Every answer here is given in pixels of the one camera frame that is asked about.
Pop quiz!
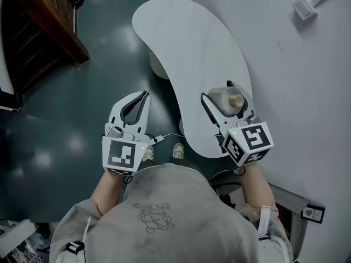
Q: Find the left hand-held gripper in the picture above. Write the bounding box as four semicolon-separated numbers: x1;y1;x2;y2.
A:
101;90;152;178

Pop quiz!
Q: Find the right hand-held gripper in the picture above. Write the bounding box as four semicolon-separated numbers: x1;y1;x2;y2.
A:
201;80;275;167

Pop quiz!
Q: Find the clear bottle with gold cap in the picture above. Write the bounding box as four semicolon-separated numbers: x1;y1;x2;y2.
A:
207;86;246;118

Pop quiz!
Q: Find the person's left forearm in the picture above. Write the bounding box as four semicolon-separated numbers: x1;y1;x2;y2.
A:
92;171;130;216

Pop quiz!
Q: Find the person's right forearm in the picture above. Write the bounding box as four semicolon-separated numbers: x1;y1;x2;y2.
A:
238;163;276;211

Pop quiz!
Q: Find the white kidney-shaped table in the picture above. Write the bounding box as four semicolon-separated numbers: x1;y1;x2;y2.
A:
132;0;254;159

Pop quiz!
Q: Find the white power strip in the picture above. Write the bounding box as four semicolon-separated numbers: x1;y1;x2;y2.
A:
149;134;166;145

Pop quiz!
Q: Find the person's left shoe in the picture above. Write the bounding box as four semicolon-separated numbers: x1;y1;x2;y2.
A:
142;145;156;162

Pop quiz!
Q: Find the person's shoe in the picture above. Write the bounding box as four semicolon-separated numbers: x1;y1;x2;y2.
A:
172;142;185;160
142;145;156;162

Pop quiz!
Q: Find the person's right shoe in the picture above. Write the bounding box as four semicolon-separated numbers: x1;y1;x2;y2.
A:
172;142;185;160

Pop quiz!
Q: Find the dark wooden cabinet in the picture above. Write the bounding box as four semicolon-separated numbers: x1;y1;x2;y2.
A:
0;0;91;112

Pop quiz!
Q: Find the person's grey printed shirt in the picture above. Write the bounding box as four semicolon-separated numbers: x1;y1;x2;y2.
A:
49;163;295;263

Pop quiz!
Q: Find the black framed picture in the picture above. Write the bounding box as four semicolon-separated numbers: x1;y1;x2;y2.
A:
300;203;327;225

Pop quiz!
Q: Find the black cable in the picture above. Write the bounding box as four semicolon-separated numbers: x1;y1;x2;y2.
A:
211;165;248;208

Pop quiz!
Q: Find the white arm strap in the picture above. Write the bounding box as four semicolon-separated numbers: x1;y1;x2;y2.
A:
65;216;92;255
257;204;273;241

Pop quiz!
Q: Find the white wall switch box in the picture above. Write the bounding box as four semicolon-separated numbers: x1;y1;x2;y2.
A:
291;0;319;20

